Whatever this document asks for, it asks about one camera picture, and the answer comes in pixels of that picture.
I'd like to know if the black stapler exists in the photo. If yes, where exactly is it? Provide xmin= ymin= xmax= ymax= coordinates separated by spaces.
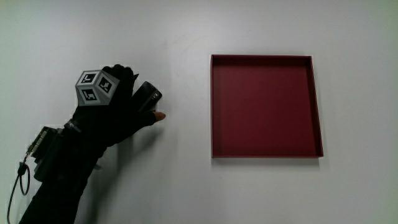
xmin=131 ymin=80 xmax=163 ymax=113

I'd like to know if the black wrist sensor module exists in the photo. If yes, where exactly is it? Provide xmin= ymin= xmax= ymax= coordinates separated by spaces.
xmin=27 ymin=125 xmax=68 ymax=183

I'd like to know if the white desk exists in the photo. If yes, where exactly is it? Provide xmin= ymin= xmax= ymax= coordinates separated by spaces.
xmin=0 ymin=0 xmax=398 ymax=224

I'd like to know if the black cable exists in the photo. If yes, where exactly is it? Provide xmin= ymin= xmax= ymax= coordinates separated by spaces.
xmin=6 ymin=151 xmax=32 ymax=224

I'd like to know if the red square tray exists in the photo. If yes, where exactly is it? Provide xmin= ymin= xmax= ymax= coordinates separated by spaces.
xmin=210 ymin=54 xmax=324 ymax=159

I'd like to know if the person's left forearm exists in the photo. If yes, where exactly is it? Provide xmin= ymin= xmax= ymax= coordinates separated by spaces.
xmin=18 ymin=123 xmax=108 ymax=224

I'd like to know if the person's left hand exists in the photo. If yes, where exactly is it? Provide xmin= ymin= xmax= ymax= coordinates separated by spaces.
xmin=66 ymin=63 xmax=167 ymax=149

